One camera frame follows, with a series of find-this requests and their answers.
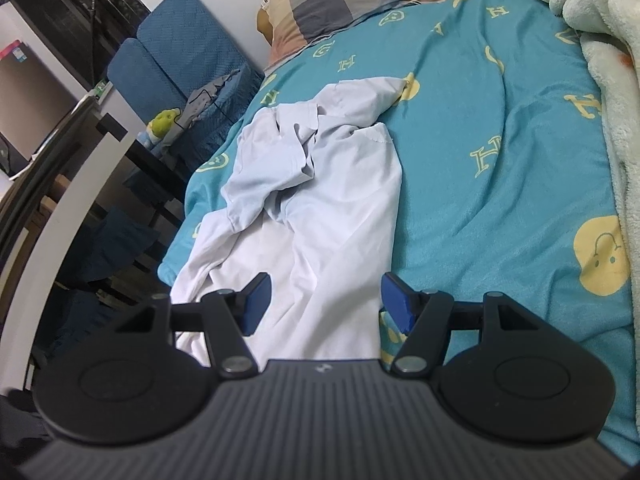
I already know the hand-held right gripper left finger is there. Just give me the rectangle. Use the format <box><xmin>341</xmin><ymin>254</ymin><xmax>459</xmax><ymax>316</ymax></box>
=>
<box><xmin>115</xmin><ymin>271</ymin><xmax>274</xmax><ymax>376</ymax></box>

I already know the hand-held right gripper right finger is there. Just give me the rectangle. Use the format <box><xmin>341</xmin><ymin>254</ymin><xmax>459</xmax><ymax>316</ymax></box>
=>
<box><xmin>380</xmin><ymin>272</ymin><xmax>541</xmax><ymax>376</ymax></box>

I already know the white garment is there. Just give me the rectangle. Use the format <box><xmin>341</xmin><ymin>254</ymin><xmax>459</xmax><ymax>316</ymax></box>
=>
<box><xmin>170</xmin><ymin>76</ymin><xmax>406</xmax><ymax>368</ymax></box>

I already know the teal printed bed sheet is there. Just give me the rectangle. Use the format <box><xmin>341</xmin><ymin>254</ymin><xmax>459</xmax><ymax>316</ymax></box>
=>
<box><xmin>157</xmin><ymin>0</ymin><xmax>640</xmax><ymax>466</ymax></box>

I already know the green plush toy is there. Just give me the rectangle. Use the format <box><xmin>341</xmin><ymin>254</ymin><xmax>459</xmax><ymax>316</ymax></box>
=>
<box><xmin>137</xmin><ymin>108</ymin><xmax>182</xmax><ymax>152</ymax></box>

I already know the black table with white edge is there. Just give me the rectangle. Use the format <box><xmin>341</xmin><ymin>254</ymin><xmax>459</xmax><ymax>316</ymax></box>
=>
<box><xmin>0</xmin><ymin>94</ymin><xmax>192</xmax><ymax>392</ymax></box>

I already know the grey cloth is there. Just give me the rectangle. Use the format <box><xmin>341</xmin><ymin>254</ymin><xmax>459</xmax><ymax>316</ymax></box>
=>
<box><xmin>172</xmin><ymin>72</ymin><xmax>242</xmax><ymax>137</ymax></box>

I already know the blue quilted sofa chair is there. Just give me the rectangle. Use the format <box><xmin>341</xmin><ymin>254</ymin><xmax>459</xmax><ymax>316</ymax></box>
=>
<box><xmin>106</xmin><ymin>0</ymin><xmax>266</xmax><ymax>183</ymax></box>

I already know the checkered pillow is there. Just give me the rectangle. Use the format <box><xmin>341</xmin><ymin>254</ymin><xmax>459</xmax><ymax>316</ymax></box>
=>
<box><xmin>264</xmin><ymin>0</ymin><xmax>484</xmax><ymax>68</ymax></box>

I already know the dark window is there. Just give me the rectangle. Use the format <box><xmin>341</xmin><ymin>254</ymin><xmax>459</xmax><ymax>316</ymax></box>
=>
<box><xmin>10</xmin><ymin>0</ymin><xmax>151</xmax><ymax>92</ymax></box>

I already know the pale green fleece blanket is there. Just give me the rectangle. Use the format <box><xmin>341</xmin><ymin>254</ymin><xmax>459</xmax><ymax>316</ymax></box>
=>
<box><xmin>500</xmin><ymin>0</ymin><xmax>640</xmax><ymax>311</ymax></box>

